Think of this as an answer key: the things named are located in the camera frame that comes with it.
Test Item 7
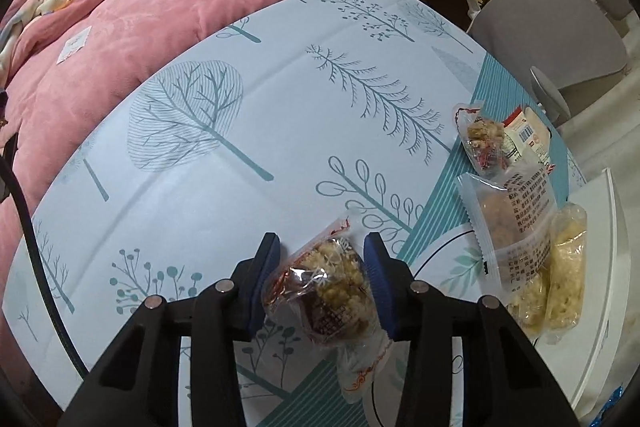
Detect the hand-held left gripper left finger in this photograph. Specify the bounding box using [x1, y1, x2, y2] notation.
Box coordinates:
[57, 232, 282, 427]

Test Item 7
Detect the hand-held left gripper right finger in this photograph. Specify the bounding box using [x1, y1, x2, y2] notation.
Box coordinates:
[363, 232, 581, 427]

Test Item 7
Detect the nut cluster snack packet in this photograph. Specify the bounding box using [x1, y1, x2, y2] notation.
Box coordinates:
[262, 217, 396, 405]
[452, 101, 508, 178]

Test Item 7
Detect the white plastic storage box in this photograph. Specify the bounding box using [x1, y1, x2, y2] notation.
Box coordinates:
[530, 167, 638, 425]

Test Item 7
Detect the clear packet with white label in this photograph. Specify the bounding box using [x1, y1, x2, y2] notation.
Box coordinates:
[457, 164, 558, 308]

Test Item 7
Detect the red and white snack packet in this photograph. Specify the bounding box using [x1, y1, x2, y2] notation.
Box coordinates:
[501, 105, 557, 172]

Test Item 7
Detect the blue snack packet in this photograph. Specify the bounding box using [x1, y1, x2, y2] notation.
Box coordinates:
[590, 384, 626, 427]

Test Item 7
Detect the pink blanket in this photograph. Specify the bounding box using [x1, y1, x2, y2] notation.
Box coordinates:
[0, 0, 316, 388]

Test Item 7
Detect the grey office chair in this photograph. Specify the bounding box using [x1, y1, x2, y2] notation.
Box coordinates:
[425, 0, 633, 128]

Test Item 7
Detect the black cable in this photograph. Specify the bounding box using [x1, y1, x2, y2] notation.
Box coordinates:
[0, 132, 96, 378]

